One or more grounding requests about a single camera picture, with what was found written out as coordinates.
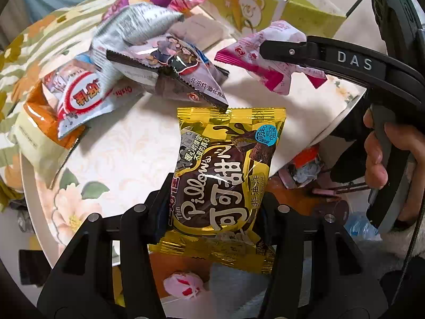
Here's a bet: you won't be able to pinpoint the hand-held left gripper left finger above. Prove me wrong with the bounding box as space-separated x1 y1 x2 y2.
36 172 181 319

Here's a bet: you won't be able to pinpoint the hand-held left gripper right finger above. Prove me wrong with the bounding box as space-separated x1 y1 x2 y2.
256 193 389 319

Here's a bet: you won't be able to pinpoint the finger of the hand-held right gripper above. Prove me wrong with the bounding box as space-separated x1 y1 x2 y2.
259 39 328 74

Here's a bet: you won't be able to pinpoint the white pink snack packet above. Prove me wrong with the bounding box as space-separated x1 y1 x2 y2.
215 20 328 96

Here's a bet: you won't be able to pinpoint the yellow-green bear print box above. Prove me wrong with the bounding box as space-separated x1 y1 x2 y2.
189 0 347 40

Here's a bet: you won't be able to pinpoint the yellow chocolate snack packet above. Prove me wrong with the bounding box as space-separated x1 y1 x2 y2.
148 106 287 275

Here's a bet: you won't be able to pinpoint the person's right hand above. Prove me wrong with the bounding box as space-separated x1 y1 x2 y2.
363 110 425 190

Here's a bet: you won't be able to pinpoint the crumpled wrappers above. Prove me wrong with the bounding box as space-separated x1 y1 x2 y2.
278 144 329 190

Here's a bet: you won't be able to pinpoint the pale floral tablecloth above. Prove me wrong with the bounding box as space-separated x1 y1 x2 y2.
20 0 366 273

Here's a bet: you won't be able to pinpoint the pink white candy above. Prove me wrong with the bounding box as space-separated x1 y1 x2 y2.
163 270 205 301

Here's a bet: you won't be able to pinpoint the blue plastic bag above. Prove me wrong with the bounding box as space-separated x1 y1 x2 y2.
345 211 383 244

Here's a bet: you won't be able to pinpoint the beige snack packet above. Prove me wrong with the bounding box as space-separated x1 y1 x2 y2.
169 13 225 50

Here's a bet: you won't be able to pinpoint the brown cartoon snack packet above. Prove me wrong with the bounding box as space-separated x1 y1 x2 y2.
106 33 230 114

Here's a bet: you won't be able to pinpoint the red white snack packet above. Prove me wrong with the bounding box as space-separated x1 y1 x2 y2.
41 53 142 140

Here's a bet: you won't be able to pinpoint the orange snack packet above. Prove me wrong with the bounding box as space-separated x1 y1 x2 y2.
8 80 88 190

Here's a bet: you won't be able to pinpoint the silver snack packet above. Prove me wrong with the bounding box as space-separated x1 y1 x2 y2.
90 3 185 89

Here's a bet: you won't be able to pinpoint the striped floral blanket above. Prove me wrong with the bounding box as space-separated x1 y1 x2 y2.
0 0 140 207

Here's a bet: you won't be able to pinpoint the black cable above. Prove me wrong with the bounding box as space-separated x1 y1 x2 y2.
397 203 425 293

